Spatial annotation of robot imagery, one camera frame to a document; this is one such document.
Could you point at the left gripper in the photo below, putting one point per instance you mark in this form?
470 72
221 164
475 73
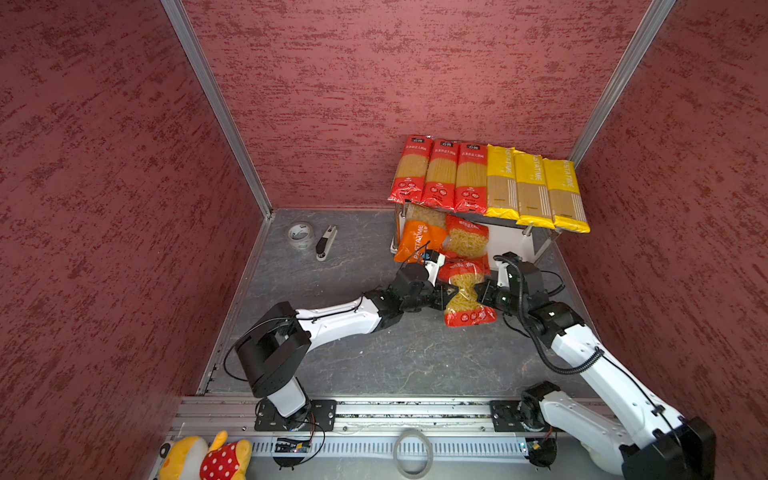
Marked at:
440 294

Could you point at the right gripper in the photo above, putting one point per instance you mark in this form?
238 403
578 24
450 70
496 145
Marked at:
488 286

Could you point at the red fusilli bag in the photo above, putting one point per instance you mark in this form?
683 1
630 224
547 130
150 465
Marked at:
465 239
464 308

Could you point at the orange macaroni bag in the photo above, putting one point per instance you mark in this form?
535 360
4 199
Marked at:
424 229

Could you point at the yellow spaghetti bag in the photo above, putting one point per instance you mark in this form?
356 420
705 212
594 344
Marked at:
532 192
565 197

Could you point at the yellow spaghetti bag crosswise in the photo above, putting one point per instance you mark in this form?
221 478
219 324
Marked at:
502 198

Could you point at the red spaghetti bag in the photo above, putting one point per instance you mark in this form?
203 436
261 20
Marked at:
409 179
471 179
440 179

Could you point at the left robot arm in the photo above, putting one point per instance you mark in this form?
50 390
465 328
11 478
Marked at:
272 350

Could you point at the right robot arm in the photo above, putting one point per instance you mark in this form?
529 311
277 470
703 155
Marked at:
647 438

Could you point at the white two-tier shelf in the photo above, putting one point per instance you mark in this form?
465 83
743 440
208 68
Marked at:
528 242

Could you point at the black white stapler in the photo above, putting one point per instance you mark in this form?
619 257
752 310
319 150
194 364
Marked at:
324 244

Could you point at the yellow plush toy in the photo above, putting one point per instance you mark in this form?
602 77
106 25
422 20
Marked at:
193 458

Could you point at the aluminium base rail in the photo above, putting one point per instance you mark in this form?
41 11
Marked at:
440 429

